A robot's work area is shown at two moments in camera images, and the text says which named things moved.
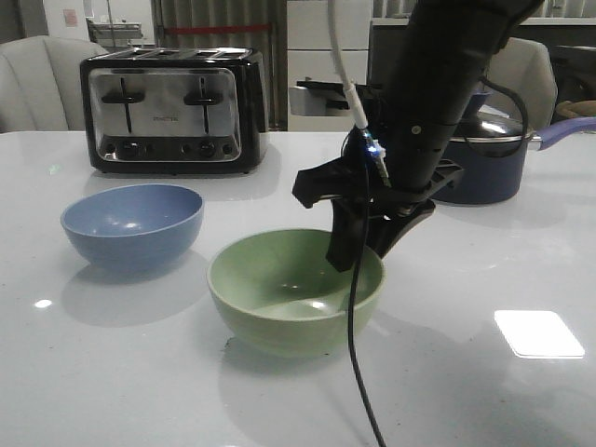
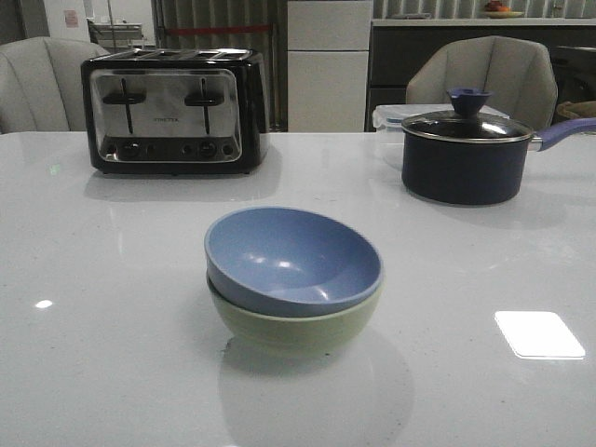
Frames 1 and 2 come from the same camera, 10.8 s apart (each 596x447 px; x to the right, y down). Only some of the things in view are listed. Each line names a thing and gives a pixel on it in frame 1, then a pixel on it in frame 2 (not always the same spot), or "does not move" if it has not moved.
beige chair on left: x=40 y=83 does not move
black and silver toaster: x=174 y=111 does not move
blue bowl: x=133 y=226 to x=290 y=262
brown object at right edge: x=570 y=109 does not move
